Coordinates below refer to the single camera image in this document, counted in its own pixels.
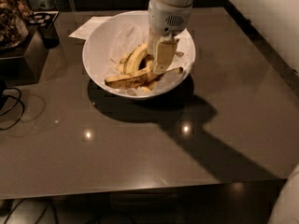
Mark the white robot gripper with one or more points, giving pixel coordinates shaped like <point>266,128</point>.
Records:
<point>165,18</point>

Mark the glass jar with snacks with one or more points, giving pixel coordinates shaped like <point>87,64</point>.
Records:
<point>13,29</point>

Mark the white paper sheet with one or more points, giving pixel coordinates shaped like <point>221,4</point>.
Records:
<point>86,29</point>

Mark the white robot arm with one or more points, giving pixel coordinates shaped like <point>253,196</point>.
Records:
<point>167,19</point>

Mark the spotted yellow banana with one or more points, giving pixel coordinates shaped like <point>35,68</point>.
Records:
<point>131,80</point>

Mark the dark box stand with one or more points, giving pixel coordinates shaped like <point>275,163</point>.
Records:
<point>24,64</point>

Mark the rear curved yellow banana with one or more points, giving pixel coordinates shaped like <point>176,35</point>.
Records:
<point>135,59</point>

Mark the banana pieces under bunch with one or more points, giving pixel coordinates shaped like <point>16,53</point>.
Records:
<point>148,63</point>

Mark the black patterned cup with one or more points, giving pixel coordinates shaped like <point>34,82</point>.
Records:
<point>45,23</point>

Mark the large white bowl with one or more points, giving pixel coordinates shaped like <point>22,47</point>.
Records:
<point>99,47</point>

